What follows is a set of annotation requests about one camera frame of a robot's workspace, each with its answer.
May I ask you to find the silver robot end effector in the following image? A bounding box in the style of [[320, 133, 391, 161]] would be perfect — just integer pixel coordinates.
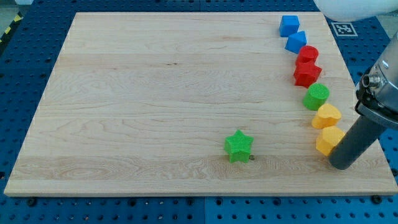
[[355, 34, 397, 129]]

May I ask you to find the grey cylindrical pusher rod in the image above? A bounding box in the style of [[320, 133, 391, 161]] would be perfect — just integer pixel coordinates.
[[328, 116, 386, 170]]

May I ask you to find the green star block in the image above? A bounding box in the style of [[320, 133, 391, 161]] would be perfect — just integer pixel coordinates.
[[224, 129, 254, 163]]

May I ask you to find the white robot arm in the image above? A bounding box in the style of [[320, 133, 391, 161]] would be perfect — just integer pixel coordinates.
[[314, 0, 397, 170]]

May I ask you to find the red star block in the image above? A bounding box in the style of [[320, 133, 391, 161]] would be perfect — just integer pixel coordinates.
[[294, 62, 322, 88]]

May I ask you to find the yellow hexagon block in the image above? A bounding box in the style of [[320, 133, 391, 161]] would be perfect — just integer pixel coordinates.
[[316, 126, 345, 156]]

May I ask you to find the yellow heart block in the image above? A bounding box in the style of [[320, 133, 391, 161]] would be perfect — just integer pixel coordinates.
[[311, 103, 342, 129]]

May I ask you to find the green cylinder block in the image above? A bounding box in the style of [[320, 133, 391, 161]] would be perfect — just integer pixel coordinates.
[[303, 83, 330, 111]]

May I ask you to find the white fiducial marker tag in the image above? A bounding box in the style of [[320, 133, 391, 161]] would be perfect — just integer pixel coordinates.
[[331, 22, 358, 37]]

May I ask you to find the red cylinder block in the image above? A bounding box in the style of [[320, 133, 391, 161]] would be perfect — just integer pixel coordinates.
[[295, 45, 319, 65]]

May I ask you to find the blue cube block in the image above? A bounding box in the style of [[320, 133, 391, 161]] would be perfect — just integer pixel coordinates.
[[279, 15, 300, 37]]

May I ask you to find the wooden board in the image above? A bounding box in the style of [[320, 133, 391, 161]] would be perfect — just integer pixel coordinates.
[[4, 12, 397, 197]]

